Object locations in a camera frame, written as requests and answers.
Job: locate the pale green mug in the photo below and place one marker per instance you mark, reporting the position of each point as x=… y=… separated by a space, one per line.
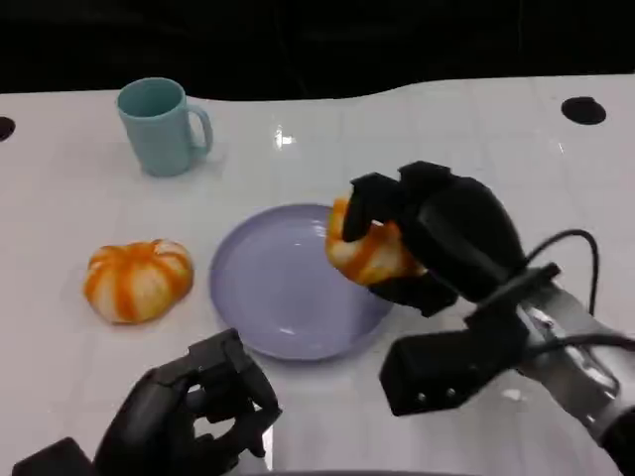
x=159 y=139

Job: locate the orange and white bread roll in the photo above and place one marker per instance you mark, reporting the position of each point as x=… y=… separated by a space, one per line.
x=136 y=282
x=367 y=258

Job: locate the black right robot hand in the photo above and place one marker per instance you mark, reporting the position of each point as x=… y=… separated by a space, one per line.
x=461 y=233

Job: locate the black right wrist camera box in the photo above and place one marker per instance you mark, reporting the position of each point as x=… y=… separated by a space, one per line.
x=446 y=367

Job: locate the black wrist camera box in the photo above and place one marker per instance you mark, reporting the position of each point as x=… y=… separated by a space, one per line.
x=54 y=458
x=446 y=367

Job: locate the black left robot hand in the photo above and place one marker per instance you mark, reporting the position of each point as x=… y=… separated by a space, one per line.
x=154 y=421

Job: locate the lilac plate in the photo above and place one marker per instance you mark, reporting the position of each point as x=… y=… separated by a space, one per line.
x=278 y=277

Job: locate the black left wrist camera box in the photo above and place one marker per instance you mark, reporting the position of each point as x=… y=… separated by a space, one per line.
x=54 y=458

